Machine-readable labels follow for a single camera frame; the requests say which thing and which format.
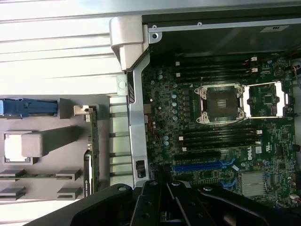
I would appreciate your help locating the green motherboard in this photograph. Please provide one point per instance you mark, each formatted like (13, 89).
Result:
(164, 99)

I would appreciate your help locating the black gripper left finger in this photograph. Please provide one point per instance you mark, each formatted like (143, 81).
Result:
(145, 207)

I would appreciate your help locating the silver CPU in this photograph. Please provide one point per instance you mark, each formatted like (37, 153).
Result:
(11, 146)

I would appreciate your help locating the grey parts rack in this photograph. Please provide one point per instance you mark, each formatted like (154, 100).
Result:
(70, 160)

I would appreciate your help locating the silver socket cover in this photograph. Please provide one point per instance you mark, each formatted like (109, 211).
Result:
(248, 101)

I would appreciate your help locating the black RAM slot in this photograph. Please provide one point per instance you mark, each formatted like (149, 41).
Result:
(221, 142)
(221, 137)
(216, 71)
(216, 78)
(216, 65)
(221, 131)
(216, 58)

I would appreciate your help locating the coin cell battery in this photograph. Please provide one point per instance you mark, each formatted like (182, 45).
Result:
(279, 72)

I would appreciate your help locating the black expansion slot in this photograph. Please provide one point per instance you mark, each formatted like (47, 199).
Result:
(197, 155)

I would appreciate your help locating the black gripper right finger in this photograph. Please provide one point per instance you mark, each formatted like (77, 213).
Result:
(185, 207)

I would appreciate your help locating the CPU socket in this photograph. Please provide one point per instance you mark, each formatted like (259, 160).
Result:
(219, 103)

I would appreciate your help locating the locking lever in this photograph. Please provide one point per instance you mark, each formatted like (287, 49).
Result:
(202, 84)

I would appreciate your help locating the green RAM stick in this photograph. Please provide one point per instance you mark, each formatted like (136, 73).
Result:
(42, 176)

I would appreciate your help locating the black open PC case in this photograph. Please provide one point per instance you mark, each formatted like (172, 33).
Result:
(137, 117)

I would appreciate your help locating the blue expansion slot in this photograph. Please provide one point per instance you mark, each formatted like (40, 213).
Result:
(197, 166)

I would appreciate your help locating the silver chipset heatsink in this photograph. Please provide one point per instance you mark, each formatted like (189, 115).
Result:
(253, 186)

